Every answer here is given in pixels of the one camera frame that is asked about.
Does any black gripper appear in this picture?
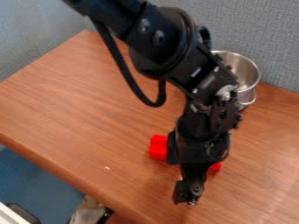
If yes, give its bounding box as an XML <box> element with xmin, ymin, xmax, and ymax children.
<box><xmin>166</xmin><ymin>85</ymin><xmax>242</xmax><ymax>206</ymax></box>

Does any red plastic block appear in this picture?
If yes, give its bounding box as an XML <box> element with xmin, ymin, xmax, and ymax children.
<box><xmin>148</xmin><ymin>133</ymin><xmax>222</xmax><ymax>172</ymax></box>

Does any stainless steel pot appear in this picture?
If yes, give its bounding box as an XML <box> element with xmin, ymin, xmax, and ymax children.
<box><xmin>212</xmin><ymin>50</ymin><xmax>262</xmax><ymax>110</ymax></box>

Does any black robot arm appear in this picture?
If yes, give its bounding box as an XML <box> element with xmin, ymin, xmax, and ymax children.
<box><xmin>62</xmin><ymin>0</ymin><xmax>242</xmax><ymax>205</ymax></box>

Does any white object at corner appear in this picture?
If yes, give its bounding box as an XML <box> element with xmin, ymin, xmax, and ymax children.
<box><xmin>0</xmin><ymin>202</ymin><xmax>31</xmax><ymax>224</ymax></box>

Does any grey table leg bracket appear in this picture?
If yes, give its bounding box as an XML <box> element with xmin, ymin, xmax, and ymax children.
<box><xmin>67</xmin><ymin>195</ymin><xmax>114</xmax><ymax>224</ymax></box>

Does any black cable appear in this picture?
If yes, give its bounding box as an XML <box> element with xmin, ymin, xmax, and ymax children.
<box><xmin>91</xmin><ymin>20</ymin><xmax>168</xmax><ymax>109</ymax></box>

